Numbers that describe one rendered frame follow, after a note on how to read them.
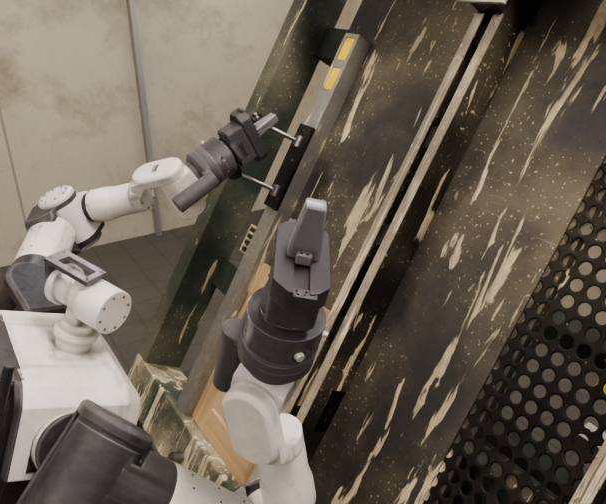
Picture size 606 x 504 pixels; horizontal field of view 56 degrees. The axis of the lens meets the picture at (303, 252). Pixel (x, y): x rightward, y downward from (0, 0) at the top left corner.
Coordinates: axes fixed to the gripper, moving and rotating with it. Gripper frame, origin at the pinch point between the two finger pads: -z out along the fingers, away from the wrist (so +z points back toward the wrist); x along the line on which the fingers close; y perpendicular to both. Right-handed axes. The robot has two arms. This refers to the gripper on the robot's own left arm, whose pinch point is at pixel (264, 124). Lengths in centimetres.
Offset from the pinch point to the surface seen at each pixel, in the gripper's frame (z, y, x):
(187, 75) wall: -78, -300, 82
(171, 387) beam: 52, -8, 47
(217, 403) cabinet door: 45, 11, 43
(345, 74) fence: -20.4, 4.4, -0.2
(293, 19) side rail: -27.5, -21.6, -7.3
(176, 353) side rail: 46, -20, 49
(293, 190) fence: 2.6, 4.4, 15.1
